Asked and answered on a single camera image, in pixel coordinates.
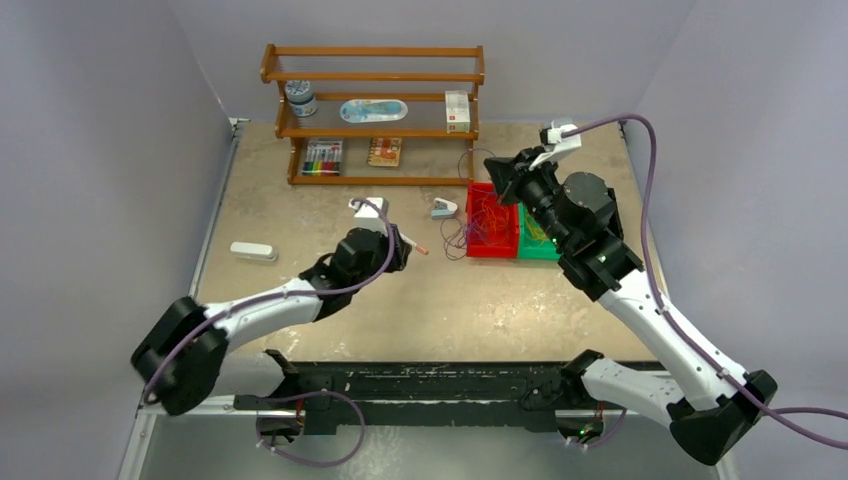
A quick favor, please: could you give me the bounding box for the aluminium rail frame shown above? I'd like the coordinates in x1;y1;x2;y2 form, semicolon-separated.
117;117;738;480

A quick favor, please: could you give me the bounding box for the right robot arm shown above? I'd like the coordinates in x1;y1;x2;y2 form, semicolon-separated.
484;149;777;465

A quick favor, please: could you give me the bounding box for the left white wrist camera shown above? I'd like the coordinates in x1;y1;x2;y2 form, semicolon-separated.
348;197;389;235

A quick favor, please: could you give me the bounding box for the blue oval packaged item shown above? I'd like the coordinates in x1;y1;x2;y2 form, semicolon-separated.
339;99;408;124

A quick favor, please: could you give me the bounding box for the red plastic bin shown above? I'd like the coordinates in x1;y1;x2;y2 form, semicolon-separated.
466;182;519;259

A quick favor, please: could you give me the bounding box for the black plastic bin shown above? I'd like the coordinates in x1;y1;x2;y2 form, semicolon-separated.
607;187;625;241

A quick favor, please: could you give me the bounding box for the marker pen set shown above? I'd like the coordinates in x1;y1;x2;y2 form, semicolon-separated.
301;138;344;176

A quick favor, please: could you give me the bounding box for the yellow cable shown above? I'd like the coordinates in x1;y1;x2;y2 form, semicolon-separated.
524;221;554;250

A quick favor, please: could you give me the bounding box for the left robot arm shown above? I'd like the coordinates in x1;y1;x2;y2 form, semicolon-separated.
130;227;414;416

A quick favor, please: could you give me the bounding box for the blue white jar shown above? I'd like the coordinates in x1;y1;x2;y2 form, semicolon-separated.
284;80;317;117

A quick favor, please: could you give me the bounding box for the wooden shelf rack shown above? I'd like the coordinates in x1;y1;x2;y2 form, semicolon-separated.
260;44;485;186

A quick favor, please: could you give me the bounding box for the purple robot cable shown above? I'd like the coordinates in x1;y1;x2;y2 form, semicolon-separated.
559;113;848;452
140;197;397;468

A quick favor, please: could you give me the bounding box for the orange small notebook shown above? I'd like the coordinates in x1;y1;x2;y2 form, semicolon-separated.
367;137;403;168

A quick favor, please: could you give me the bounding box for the white red box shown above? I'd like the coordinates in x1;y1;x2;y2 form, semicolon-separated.
444;90;471;133

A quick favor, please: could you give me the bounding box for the white rectangular eraser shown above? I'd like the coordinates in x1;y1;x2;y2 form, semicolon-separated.
229;241;278;262

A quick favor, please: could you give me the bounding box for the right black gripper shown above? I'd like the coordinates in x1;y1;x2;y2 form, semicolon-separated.
484;146;573;251

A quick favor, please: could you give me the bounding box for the white pen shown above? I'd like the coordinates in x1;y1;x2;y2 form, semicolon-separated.
400;233;429;255

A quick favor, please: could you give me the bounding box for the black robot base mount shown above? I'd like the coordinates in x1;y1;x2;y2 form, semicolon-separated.
234;361;620;435

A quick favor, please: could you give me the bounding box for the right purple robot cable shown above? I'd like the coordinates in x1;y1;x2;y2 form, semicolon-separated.
559;113;848;452

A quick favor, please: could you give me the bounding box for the green plastic bin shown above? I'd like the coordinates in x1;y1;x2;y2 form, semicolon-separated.
517;205;559;261

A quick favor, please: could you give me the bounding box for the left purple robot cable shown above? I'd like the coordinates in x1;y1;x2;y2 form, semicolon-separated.
140;197;397;468

